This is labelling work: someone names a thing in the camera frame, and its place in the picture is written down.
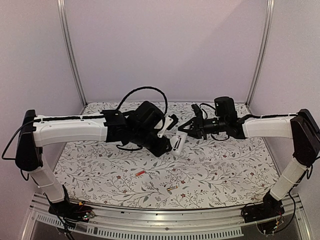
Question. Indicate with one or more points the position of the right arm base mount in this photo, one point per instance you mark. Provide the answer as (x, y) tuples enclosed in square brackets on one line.
[(253, 212)]

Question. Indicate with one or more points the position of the floral patterned table mat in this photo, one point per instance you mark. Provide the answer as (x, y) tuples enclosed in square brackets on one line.
[(217, 172)]

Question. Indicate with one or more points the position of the left aluminium frame post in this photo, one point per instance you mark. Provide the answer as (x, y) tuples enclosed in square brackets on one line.
[(61, 6)]

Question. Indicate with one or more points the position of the red battery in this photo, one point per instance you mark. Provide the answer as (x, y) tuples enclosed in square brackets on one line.
[(140, 173)]

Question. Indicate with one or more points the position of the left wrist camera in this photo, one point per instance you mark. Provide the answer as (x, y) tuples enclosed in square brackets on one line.
[(172, 121)]

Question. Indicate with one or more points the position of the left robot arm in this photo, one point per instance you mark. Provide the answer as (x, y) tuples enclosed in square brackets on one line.
[(144, 127)]

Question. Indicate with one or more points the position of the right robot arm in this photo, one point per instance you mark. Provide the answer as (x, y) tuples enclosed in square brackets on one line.
[(300, 127)]

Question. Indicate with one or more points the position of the front aluminium rail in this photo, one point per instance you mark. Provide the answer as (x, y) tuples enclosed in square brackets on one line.
[(127, 223)]

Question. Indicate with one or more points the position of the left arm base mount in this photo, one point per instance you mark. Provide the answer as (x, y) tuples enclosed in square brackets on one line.
[(75, 212)]

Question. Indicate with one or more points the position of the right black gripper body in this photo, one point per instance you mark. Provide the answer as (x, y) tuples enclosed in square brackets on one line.
[(198, 128)]

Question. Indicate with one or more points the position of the right aluminium frame post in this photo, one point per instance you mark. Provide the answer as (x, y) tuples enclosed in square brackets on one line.
[(262, 51)]

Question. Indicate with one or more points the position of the aluminium frame post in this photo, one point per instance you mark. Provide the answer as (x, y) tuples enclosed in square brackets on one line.
[(262, 51), (61, 6)]

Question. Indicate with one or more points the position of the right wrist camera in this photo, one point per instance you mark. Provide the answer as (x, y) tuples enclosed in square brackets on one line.
[(197, 111)]

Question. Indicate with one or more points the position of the white remote control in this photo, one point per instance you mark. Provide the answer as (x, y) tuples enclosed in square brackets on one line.
[(177, 143)]

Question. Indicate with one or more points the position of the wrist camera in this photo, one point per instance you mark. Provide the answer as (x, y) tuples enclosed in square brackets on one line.
[(197, 111), (172, 121)]

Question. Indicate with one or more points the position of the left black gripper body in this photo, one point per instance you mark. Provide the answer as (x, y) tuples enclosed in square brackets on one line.
[(157, 150)]

